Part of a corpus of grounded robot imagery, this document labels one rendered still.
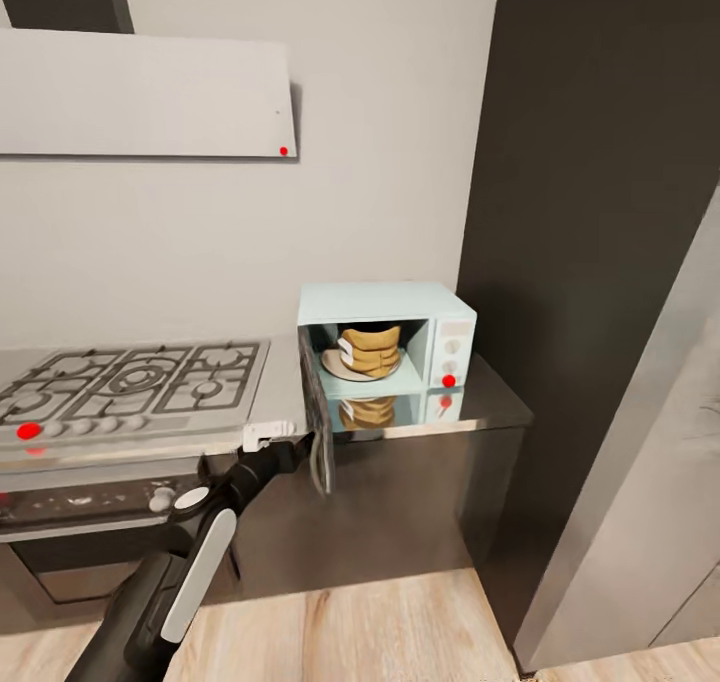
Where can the range hood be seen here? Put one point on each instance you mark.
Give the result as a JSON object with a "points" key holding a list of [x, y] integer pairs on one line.
{"points": [[76, 79]]}

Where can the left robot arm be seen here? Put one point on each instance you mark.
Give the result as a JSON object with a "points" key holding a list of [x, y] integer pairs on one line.
{"points": [[149, 615]]}

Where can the popcorn bag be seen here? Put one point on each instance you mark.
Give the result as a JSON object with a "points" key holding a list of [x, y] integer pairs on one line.
{"points": [[369, 347]]}

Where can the microwave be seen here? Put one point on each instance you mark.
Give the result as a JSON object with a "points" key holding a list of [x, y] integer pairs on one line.
{"points": [[434, 345]]}

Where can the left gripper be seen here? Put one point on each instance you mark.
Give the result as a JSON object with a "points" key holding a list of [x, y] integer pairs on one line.
{"points": [[281, 457]]}

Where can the fridge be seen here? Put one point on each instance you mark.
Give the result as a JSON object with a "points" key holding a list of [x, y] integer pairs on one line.
{"points": [[591, 255]]}

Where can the burner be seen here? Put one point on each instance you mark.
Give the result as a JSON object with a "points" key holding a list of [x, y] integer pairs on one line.
{"points": [[78, 395]]}

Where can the oven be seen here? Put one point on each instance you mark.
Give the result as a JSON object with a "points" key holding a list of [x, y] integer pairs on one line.
{"points": [[69, 538]]}

